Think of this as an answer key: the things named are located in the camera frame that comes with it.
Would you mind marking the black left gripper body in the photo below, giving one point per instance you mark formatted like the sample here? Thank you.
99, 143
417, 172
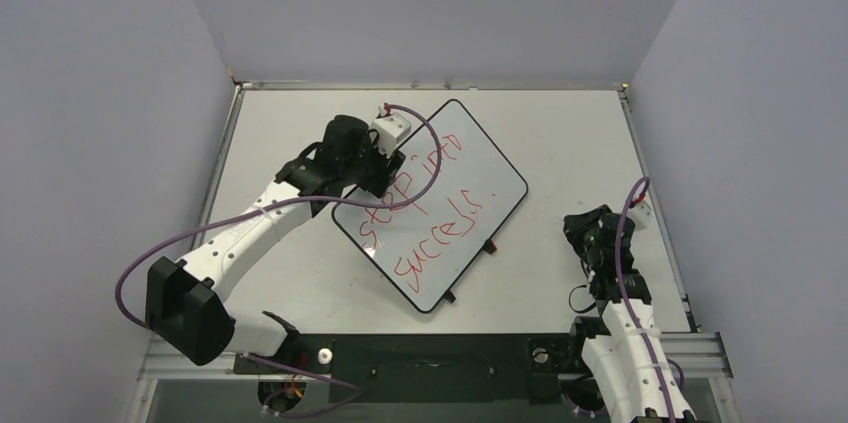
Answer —
375, 170

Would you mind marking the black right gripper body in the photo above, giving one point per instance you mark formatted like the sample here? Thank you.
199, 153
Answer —
586, 228

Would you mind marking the white whiteboard black frame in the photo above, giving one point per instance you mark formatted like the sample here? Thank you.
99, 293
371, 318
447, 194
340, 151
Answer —
453, 193

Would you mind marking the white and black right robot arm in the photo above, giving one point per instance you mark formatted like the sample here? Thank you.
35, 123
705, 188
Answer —
627, 377

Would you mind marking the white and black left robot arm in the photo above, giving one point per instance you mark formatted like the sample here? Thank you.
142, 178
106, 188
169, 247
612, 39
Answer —
185, 299

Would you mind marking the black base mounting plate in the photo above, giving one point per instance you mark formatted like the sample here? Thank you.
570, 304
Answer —
541, 368

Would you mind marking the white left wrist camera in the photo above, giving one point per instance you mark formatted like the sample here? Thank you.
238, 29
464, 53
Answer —
387, 132

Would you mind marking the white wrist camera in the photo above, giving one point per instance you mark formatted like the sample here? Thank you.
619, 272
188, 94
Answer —
642, 215
387, 132

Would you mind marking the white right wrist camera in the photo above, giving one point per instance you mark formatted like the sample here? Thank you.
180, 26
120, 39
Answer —
642, 215

